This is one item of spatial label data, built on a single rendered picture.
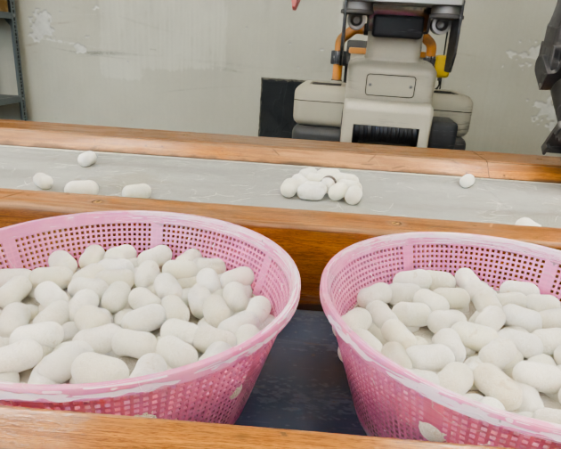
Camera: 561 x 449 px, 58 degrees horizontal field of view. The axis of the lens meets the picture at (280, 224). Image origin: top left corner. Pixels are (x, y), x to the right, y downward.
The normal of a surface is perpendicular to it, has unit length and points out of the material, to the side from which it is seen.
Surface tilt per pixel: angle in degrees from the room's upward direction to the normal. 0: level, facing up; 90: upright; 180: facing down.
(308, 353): 0
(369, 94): 98
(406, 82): 98
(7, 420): 0
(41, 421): 0
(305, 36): 90
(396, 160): 45
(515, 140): 90
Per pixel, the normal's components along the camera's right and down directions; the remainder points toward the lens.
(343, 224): 0.06, -0.94
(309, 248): -0.05, 0.33
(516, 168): 0.00, -0.43
